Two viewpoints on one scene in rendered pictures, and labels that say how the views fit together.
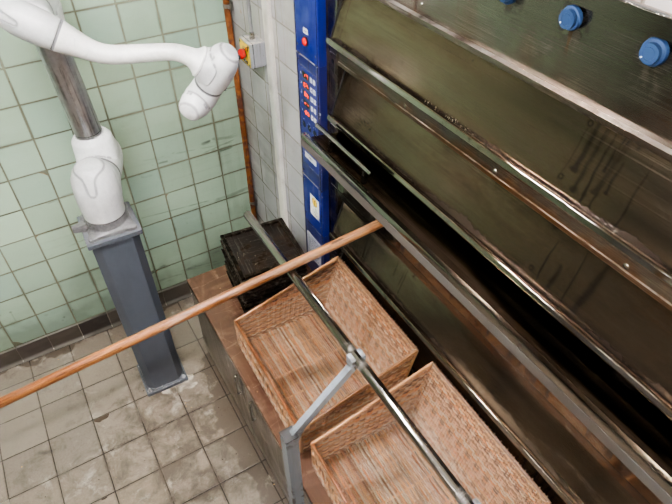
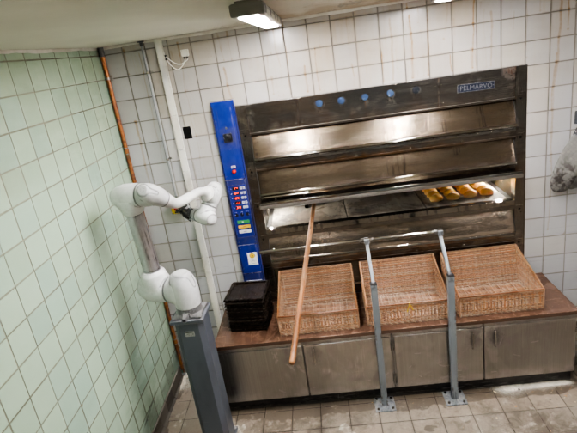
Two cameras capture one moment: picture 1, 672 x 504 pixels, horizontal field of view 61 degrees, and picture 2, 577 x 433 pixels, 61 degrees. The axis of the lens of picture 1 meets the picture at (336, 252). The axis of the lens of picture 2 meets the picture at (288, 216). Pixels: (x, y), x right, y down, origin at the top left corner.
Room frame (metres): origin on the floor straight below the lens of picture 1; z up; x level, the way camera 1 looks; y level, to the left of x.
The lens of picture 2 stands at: (-0.38, 2.65, 2.44)
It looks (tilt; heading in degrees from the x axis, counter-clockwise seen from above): 19 degrees down; 305
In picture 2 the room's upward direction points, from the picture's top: 9 degrees counter-clockwise
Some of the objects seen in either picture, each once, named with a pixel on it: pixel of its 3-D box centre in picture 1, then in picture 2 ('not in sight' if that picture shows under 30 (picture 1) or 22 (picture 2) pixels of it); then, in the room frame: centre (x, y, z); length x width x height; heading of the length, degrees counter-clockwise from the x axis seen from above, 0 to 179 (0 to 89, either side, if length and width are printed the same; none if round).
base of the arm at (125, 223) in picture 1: (101, 219); (188, 309); (1.70, 0.90, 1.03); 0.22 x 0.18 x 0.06; 119
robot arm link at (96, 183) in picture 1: (96, 186); (183, 288); (1.72, 0.89, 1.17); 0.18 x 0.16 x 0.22; 12
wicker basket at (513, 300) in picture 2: not in sight; (488, 278); (0.28, -0.56, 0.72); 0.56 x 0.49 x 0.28; 31
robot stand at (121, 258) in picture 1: (139, 308); (206, 379); (1.71, 0.88, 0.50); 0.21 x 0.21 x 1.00; 29
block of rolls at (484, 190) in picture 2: not in sight; (452, 185); (0.68, -1.14, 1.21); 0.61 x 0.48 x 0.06; 121
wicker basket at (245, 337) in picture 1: (321, 346); (317, 297); (1.32, 0.06, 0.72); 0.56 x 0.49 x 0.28; 30
